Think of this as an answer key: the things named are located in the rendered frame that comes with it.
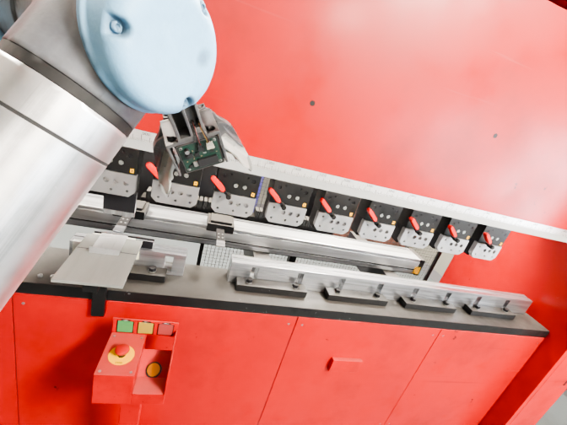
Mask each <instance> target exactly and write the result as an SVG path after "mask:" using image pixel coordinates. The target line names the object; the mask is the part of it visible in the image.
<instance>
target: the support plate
mask: <svg viewBox="0 0 567 425"><path fill-rule="evenodd" d="M99 237H100V236H99V235H98V234H86V236H85V237H84V238H83V240H82V241H81V242H80V243H79V245H78V247H76V249H75V250H74V251H73V252H72V254H71V255H70V256H69V257H68V258H67V259H66V260H65V262H64V263H63V264H62V266H61V267H60V268H59V269H58V271H57V272H56V273H55V275H54V276H53V277H52V278H51V282H60V283H70V284H78V285H87V286H96V287H105V288H123V287H124V284H125V282H126V280H127V277H128V275H129V273H130V271H131V269H132V266H133V263H134V262H135V260H136V258H137V255H138V252H139V251H140V248H141V246H142V244H143V242H142V241H140V240H134V239H126V241H125V243H124V245H123V246H122V249H121V252H124V253H120V254H119V255H118V256H114V255H106V254H98V253H91V252H89V249H85V248H89V247H90V246H93V245H94V244H95V242H96V240H97V239H98V238H99ZM79 247H84V248H79ZM125 253H131V254H125ZM132 254H136V255H132Z"/></svg>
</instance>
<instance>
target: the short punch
mask: <svg viewBox="0 0 567 425"><path fill-rule="evenodd" d="M137 199H138V193H137V192H136V194H135V195H130V196H129V197H127V196H118V195H113V194H108V193H104V200H103V208H104V212H103V213H109V214H115V215H120V216H125V217H131V218H135V212H136V206H137Z"/></svg>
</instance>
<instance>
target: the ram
mask: <svg viewBox="0 0 567 425"><path fill-rule="evenodd" d="M203 1H204V3H205V5H206V9H207V11H208V13H209V15H210V18H211V20H212V23H213V28H214V33H215V39H216V62H215V68H214V71H213V76H212V79H211V82H210V84H209V86H208V88H207V90H206V91H205V93H204V94H203V96H202V97H201V98H200V100H199V101H198V102H197V105H200V104H202V103H204V104H205V107H207V108H210V109H211V110H213V111H214V112H215V113H216V114H217V115H218V116H221V117H223V118H224V119H225V120H227V121H228V122H229V123H230V124H231V125H232V126H233V128H234V129H235V131H236V133H237V135H238V137H239V139H240V140H241V142H242V144H243V146H244V148H245V150H246V151H247V153H248V155H249V156H252V157H256V158H259V159H266V160H270V161H273V162H278V163H281V164H287V165H292V166H295V167H299V168H302V169H309V170H313V171H317V172H321V173H324V174H328V175H335V176H338V177H342V178H346V179H350V180H356V181H360V182H364V183H367V184H371V185H375V186H381V187H385V188H389V189H393V190H396V191H403V192H407V193H410V194H414V195H418V196H424V197H428V198H432V199H435V200H439V201H443V202H449V203H453V204H457V205H461V206H464V207H471V208H475V209H478V210H482V211H486V212H490V213H496V214H500V215H504V216H507V217H511V218H518V219H521V220H525V221H529V222H533V223H539V224H543V225H547V226H550V227H554V228H558V229H564V230H567V10H566V9H564V8H561V7H560V6H558V5H556V4H555V3H552V2H550V1H549V0H203ZM228 161H229V160H228ZM213 166H217V167H220V168H225V169H232V170H236V171H240V172H244V173H248V174H252V175H259V176H263V177H267V178H271V179H275V180H282V181H287V182H290V183H295V184H298V185H303V186H309V187H314V188H317V189H322V190H325V191H333V192H336V193H341V194H344V195H349V196H356V197H360V198H364V199H368V200H371V201H376V202H383V203H387V204H391V205H395V206H399V207H406V208H410V209H414V210H419V211H422V212H427V213H433V214H438V215H441V216H446V217H449V218H456V219H461V220H465V221H468V222H473V223H480V224H484V225H488V226H492V227H496V228H500V229H507V230H511V231H515V232H519V233H523V234H530V235H534V236H538V237H542V238H546V239H553V240H557V241H561V242H565V243H567V237H565V236H562V235H557V234H550V233H547V232H543V231H539V230H535V229H529V228H524V227H521V226H516V225H513V224H509V223H502V222H498V221H494V220H490V219H487V218H480V217H476V216H472V215H468V214H464V213H460V212H453V211H450V210H445V209H442V208H438V207H431V206H427V205H424V204H419V203H416V202H409V201H405V200H401V199H397V198H393V197H389V196H383V195H379V194H375V193H371V192H367V191H361V190H356V189H353V188H348V187H345V186H338V185H334V184H330V183H326V182H322V181H319V180H312V179H308V178H304V177H300V176H296V175H289V174H285V173H282V172H277V171H274V170H270V169H263V168H259V167H256V166H252V171H249V170H248V169H246V168H245V167H244V166H242V165H241V164H240V163H236V162H233V161H229V162H226V161H224V162H223V163H221V164H216V165H213Z"/></svg>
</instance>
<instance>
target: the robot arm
mask: <svg viewBox="0 0 567 425"><path fill-rule="evenodd" d="M215 62H216V39H215V33H214V28H213V23H212V20H211V18H210V15H209V13H208V11H207V9H206V5H205V3H204V1H203V0H0V311H1V310H2V309H3V307H4V306H5V304H6V303H7V302H8V301H9V299H10V298H11V297H12V295H13V294H14V292H15V291H16V290H17V288H18V287H19V285H20V284H21V283H22V282H23V281H24V279H25V278H26V276H27V275H28V274H29V272H30V270H31V269H32V268H33V266H34V265H35V263H36V262H37V261H38V260H39V259H40V257H41V256H42V254H43V253H44V252H45V250H46V249H47V247H48V246H49V245H50V243H51V242H52V241H53V240H54V238H55V237H56V236H57V234H58V233H59V231H60V230H61V228H62V227H63V225H64V224H65V223H66V222H67V221H68V219H69V218H70V217H71V215H72V214H73V212H74V211H75V209H76V208H77V207H78V205H79V204H80V202H81V201H82V200H83V199H84V197H85V196H86V195H87V193H88V192H89V190H90V189H91V187H92V186H93V185H94V183H95V182H96V181H97V180H98V179H99V177H100V176H101V174H102V173H103V171H104V170H105V168H106V167H107V166H108V164H109V163H110V162H111V161H112V159H113V158H114V157H115V155H116V154H117V152H118V151H119V150H120V148H121V147H122V145H123V144H124V142H125V141H126V140H127V138H128V136H129V135H130V134H131V132H132V130H133V129H134V128H135V127H136V126H137V124H138V123H139V122H140V121H141V120H142V118H143V116H144V115H145V114H146V113H150V114H154V113H156V114H162V116H163V120H162V121H160V125H159V131H158V133H157V135H156V136H155V139H154V143H153V150H154V159H155V163H156V169H157V174H158V178H159V186H160V189H161V190H162V192H163V193H164V195H165V197H169V194H170V190H171V181H172V180H173V178H174V176H173V171H174V169H176V171H177V173H178V175H179V176H181V171H180V167H179V163H180V161H181V164H182V166H183V168H184V170H185V172H186V173H191V172H193V171H196V170H200V169H204V168H207V167H210V166H213V165H216V164H221V163H223V162H224V161H226V162H229V161H228V159H227V155H226V152H227V153H231V154H232V155H233V156H234V158H235V159H237V160H238V161H239V162H240V164H241V165H242V166H244V167H245V168H246V169H248V170H249V171H252V164H251V159H250V157H249V155H248V153H247V151H246V150H245V148H244V146H243V144H242V142H241V140H240V139H239V137H238V135H237V133H236V131H235V129H234V128H233V126H232V125H231V124H230V123H229V122H228V121H227V120H225V119H224V118H223V117H221V116H218V115H217V114H216V113H215V112H214V111H213V110H211V109H210V108H207V107H205V104H204V103H202V104H200V105H197V102H198V101H199V100H200V98H201V97H202V96H203V94H204V93H205V91H206V90H207V88H208V86H209V84H210V82H211V79H212V76H213V71H214V68H215Z"/></svg>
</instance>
